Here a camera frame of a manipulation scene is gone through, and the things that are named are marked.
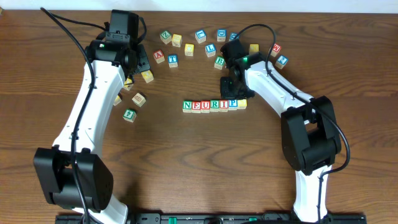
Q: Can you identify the blue P block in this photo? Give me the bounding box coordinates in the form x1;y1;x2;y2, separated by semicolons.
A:
228;100;238;111

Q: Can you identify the red I block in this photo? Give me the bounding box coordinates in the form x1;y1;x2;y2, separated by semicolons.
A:
219;100;229;112

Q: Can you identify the yellow S block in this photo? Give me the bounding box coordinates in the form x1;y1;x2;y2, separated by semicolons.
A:
238;99;248;110

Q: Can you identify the green R block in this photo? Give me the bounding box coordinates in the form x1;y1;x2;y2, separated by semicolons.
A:
210;100;220;112

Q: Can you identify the red U block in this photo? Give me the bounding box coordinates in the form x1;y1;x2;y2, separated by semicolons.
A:
200;100;210;113

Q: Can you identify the red E block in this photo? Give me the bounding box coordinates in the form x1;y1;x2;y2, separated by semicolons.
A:
192;101;201;113

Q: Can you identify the green N block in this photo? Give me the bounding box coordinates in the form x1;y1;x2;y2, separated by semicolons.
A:
182;100;192;113

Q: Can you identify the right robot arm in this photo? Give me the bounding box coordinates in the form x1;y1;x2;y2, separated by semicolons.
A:
221;52;341;223

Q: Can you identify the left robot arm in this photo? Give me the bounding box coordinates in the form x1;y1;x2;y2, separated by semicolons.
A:
33;40;150;223

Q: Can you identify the yellow O block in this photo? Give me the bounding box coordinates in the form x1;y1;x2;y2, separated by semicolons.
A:
141;70;154;83

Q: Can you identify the red A block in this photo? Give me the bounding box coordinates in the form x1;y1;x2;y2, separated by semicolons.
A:
153;50;165;63

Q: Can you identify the yellow K block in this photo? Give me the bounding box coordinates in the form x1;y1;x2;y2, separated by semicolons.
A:
123;78;134;91

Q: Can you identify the green B block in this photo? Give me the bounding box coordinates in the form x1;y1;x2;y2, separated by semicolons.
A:
214;56;225;70

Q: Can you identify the blue T block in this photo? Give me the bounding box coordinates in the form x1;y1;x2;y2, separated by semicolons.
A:
167;54;178;68

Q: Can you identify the pineapple picture block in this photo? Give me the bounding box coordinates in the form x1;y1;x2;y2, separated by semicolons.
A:
132;93;146;107

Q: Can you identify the green Z block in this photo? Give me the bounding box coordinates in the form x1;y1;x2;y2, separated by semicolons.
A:
160;30;172;45

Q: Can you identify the yellow block top row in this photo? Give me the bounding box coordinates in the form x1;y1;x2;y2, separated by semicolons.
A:
172;34;182;47

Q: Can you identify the yellow G block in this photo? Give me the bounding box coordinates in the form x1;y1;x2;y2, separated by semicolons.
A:
113;95;122;106

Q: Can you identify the blue L block lower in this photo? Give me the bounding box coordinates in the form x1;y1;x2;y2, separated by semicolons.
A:
205;44;216;57

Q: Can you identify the blue l block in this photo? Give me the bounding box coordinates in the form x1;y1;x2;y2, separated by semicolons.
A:
195;29;206;44
205;44;216;57

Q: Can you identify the yellow block right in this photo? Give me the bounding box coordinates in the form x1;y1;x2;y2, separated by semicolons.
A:
249;44;259;54

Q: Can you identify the yellow Q block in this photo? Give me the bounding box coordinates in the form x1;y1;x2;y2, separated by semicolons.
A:
184;44;195;57

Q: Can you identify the green 4 block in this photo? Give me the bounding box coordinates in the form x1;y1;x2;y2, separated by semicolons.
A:
123;109;137;123

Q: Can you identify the blue D block tilted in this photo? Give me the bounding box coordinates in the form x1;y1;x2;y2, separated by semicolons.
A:
229;32;237;41

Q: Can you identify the blue D block upright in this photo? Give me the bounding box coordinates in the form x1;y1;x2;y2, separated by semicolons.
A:
216;29;227;42

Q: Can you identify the blue 2 block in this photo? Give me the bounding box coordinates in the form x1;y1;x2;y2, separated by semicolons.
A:
275;55;289;69

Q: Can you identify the red M block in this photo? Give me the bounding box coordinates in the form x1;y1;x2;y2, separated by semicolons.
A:
271;44;282;57

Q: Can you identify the blue L block top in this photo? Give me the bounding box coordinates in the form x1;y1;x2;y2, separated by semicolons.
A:
195;29;206;44

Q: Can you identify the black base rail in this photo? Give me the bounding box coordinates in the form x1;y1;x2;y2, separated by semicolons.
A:
55;212;368;224

